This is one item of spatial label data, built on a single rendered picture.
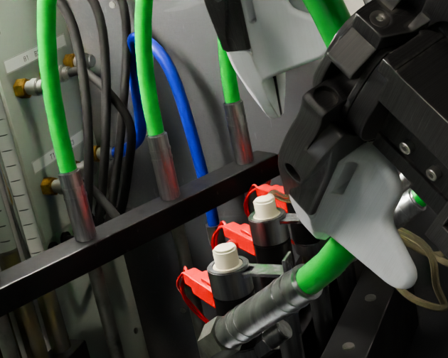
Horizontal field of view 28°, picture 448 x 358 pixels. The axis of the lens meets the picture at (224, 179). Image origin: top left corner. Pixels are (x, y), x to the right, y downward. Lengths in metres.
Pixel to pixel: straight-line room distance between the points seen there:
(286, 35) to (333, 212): 0.17
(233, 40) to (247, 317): 0.15
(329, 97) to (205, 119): 0.63
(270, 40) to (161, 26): 0.41
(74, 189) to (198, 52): 0.24
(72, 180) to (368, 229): 0.41
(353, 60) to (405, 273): 0.10
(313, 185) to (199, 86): 0.58
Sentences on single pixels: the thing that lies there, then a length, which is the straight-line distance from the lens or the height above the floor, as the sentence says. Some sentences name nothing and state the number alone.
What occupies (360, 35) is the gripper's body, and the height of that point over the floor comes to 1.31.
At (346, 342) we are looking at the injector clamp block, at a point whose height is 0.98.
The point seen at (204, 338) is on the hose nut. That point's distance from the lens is 0.49.
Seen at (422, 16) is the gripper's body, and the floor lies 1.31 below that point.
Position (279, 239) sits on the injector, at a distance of 0.65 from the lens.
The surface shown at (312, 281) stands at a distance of 0.41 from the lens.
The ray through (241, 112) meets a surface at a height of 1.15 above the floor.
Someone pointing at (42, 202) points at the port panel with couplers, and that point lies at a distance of 0.88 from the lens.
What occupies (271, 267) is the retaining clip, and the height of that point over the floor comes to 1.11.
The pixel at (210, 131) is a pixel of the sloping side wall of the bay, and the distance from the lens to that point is 0.91.
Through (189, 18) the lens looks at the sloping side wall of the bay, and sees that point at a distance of 0.89.
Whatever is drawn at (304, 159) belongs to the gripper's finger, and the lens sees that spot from 0.30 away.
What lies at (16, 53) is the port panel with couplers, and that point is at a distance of 0.87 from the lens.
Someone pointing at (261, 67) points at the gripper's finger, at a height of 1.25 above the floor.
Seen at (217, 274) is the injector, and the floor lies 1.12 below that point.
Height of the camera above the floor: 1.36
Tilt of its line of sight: 19 degrees down
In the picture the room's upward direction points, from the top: 11 degrees counter-clockwise
